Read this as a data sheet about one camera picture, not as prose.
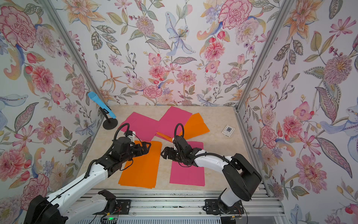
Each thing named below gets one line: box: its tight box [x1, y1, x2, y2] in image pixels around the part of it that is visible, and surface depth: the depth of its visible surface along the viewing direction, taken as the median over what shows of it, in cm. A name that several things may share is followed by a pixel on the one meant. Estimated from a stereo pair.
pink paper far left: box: [117, 112, 162, 142], surface depth 107 cm
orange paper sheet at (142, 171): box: [118, 140, 163, 189], surface depth 86 cm
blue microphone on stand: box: [88, 91, 118, 130], surface depth 101 cm
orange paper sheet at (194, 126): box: [155, 112, 211, 142], surface depth 114 cm
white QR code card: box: [221, 124, 235, 138], surface depth 106 cm
